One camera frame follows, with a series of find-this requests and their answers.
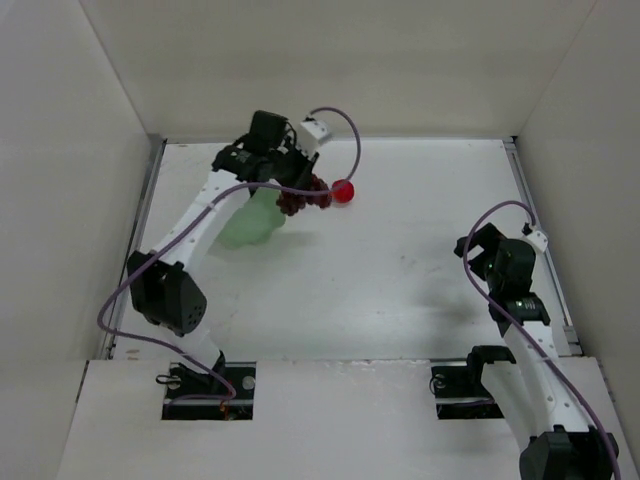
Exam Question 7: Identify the dark red fake grapes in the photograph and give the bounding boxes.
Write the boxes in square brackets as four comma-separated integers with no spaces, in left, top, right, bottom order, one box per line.
[276,174,332,217]

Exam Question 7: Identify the red fake pomegranate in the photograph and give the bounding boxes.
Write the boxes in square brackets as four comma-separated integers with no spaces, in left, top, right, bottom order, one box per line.
[331,179,355,205]

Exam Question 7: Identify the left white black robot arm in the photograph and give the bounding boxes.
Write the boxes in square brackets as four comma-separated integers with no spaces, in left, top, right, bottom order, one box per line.
[127,110,331,379]

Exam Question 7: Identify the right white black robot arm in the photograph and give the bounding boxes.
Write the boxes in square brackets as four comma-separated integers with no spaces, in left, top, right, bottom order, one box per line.
[454,223,620,479]

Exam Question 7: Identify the green wavy fruit bowl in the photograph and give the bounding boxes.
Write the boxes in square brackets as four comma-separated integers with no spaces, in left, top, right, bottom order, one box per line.
[216,188,286,250]

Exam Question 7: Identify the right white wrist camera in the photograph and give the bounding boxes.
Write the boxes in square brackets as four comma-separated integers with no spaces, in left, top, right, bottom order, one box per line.
[521,223,549,255]

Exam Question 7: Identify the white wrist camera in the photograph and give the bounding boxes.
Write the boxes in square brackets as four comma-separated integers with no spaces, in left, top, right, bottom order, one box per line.
[521,223,549,255]
[297,117,333,156]

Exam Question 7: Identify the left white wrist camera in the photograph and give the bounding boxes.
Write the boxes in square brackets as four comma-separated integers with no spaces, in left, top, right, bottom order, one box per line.
[297,117,333,156]

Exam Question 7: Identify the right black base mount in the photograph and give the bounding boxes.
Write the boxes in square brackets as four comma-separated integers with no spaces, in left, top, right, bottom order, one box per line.
[429,362,503,420]

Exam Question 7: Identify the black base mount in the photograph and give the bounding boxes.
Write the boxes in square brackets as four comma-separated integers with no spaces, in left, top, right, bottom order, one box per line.
[155,362,257,421]
[429,362,503,420]

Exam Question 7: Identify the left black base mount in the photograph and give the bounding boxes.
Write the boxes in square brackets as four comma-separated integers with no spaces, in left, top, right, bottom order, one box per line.
[155,362,257,421]

